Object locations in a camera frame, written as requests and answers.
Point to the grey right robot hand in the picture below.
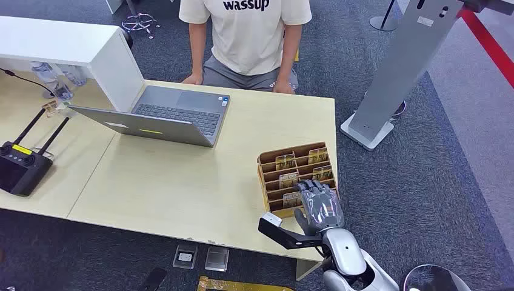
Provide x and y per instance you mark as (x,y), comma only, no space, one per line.
(321,209)

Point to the person's left hand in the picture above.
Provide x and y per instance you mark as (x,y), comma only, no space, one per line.
(283,87)

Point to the person's right hand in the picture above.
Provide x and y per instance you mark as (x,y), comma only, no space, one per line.
(192,79)

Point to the person's right forearm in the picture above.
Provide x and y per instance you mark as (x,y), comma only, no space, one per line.
(197,50)

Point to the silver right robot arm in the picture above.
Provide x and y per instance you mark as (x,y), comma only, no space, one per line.
(347,257)

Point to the person's left forearm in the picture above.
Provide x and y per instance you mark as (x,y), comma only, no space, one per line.
(290,54)

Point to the gold printed card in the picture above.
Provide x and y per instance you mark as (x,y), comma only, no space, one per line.
(291,199)
(285,161)
(322,173)
(288,180)
(318,155)

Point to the wooden card holder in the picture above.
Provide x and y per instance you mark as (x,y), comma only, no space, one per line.
(273,192)

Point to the person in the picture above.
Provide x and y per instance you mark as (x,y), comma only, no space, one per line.
(247,36)

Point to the grey laptop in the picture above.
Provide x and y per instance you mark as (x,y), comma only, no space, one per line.
(176,112)

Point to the chrome chair base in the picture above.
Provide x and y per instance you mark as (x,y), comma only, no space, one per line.
(138,21)

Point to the white desk shelf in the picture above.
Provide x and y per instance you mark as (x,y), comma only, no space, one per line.
(100,56)

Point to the gold foil sheet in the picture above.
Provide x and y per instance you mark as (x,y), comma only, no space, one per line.
(237,286)

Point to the clear plastic box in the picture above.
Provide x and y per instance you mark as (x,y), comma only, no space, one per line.
(185,256)
(217,259)

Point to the clear plastic bottle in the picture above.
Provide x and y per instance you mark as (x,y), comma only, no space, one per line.
(74,74)
(50,80)

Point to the grey kiosk stand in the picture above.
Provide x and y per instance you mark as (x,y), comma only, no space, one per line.
(401,68)

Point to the small clear gold stand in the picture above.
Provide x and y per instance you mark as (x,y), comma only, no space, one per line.
(51,107)

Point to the black phone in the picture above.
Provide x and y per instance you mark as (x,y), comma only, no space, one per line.
(153,280)

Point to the black remote controller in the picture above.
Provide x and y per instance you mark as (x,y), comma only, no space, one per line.
(20,168)

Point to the red barrier tape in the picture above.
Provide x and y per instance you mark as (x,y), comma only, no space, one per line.
(488,44)

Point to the black bracket wrist camera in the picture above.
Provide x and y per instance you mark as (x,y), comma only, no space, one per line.
(283,235)

